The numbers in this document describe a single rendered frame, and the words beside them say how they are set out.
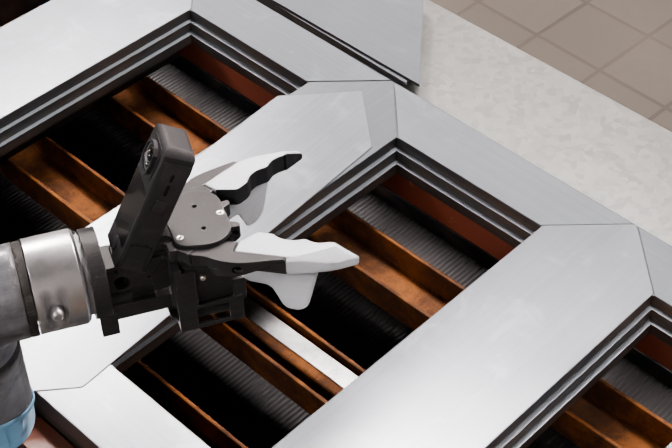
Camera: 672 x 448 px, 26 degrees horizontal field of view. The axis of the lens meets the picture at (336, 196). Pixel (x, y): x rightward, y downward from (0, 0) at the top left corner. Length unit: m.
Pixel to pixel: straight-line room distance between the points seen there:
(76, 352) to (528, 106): 0.89
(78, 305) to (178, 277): 0.08
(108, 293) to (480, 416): 0.75
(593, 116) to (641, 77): 1.32
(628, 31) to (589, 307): 1.98
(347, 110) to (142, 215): 1.08
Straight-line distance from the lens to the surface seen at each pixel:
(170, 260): 1.11
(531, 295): 1.90
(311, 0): 2.50
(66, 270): 1.10
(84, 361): 1.83
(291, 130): 2.11
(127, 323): 1.87
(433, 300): 2.13
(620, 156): 2.29
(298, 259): 1.09
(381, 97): 2.17
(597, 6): 3.88
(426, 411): 1.76
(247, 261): 1.09
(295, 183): 2.03
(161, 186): 1.08
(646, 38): 3.80
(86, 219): 2.21
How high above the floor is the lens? 2.25
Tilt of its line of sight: 44 degrees down
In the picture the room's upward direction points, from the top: straight up
